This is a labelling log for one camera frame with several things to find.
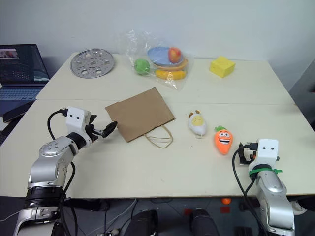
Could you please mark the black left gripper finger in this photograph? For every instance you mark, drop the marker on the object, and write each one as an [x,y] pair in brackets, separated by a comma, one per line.
[110,128]
[93,119]

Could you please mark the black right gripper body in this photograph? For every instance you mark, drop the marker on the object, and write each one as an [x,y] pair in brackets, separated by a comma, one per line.
[247,157]

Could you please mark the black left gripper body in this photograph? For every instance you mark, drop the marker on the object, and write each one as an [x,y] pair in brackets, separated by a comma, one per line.
[94,134]

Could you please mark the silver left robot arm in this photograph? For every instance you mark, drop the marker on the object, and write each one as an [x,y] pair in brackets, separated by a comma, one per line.
[46,167]

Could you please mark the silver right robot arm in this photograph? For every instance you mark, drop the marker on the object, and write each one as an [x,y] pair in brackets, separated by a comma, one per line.
[273,196]

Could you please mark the brown paper bag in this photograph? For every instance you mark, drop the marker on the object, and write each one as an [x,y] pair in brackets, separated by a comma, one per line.
[140,113]

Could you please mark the clear plastic bag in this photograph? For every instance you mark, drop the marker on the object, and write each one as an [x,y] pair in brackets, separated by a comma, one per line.
[137,46]

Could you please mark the green zip tie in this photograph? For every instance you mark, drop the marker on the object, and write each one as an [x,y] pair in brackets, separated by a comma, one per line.
[261,170]

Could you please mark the orange carrot plush toy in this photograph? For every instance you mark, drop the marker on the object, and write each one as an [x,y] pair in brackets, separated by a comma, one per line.
[223,140]

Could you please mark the small orange ball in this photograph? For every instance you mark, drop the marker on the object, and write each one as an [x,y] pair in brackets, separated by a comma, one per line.
[226,200]

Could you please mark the round perforated metal plate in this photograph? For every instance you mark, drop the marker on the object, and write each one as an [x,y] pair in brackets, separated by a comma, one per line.
[91,63]

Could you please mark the white egg plush toy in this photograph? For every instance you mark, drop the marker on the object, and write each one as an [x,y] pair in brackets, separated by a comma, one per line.
[197,123]

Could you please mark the green apple toy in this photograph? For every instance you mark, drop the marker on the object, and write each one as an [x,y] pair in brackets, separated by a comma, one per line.
[142,66]

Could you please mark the dark rounded shape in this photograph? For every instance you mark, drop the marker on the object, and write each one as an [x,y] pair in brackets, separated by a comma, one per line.
[203,223]
[144,223]

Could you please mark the yellow banana toy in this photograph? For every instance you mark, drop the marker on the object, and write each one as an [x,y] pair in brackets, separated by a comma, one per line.
[169,74]

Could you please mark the blue plate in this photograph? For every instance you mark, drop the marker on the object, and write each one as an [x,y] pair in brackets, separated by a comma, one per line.
[157,55]

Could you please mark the open dark laptop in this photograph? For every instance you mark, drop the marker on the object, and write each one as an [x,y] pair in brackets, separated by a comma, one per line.
[19,71]

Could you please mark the yellow cheese block toy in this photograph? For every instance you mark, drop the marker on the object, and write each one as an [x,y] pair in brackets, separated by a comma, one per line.
[221,67]

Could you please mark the orange plate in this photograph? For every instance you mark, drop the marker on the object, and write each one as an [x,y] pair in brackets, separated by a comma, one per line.
[182,65]

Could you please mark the red apple toy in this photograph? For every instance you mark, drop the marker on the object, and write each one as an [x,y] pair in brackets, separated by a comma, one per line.
[174,54]

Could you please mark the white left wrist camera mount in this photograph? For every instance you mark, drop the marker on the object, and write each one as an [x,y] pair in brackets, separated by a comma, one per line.
[75,121]

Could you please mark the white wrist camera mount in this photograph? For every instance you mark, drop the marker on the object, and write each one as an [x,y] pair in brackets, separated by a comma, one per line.
[267,153]
[75,121]

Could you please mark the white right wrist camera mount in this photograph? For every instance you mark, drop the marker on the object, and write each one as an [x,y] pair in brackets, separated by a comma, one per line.
[267,153]

